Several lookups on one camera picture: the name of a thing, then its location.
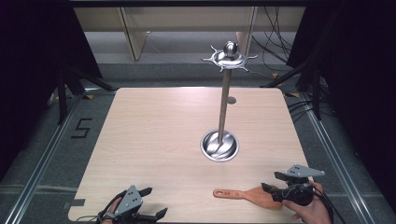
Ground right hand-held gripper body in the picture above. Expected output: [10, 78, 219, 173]
[270, 163, 326, 207]

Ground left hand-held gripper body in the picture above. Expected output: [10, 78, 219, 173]
[112, 184, 151, 224]

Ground wooden spatula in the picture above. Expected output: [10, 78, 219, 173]
[212, 186, 284, 211]

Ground person's left hand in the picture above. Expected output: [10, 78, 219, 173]
[100, 196, 126, 224]

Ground person's right hand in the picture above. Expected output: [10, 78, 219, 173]
[281, 180, 332, 224]

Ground black tripod stand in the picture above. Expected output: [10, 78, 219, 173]
[55, 63, 119, 126]
[261, 57, 325, 121]

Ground metal utensil hanging stand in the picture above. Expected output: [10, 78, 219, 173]
[200, 40, 259, 163]

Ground black curtain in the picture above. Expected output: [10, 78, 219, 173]
[285, 0, 396, 204]
[0, 0, 105, 183]

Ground beige wooden desk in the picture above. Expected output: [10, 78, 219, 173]
[73, 6, 306, 62]

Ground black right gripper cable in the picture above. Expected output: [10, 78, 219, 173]
[312, 186, 347, 224]

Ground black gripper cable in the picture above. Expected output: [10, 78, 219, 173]
[76, 214, 105, 223]
[312, 186, 347, 224]

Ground aluminium floor rail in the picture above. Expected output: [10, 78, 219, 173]
[299, 92, 372, 224]
[2, 92, 82, 224]

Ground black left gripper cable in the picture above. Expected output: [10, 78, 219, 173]
[76, 214, 105, 223]

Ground black floor cables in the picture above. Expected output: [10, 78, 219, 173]
[287, 98, 316, 123]

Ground black hanging cables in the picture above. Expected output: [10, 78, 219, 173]
[251, 6, 294, 63]

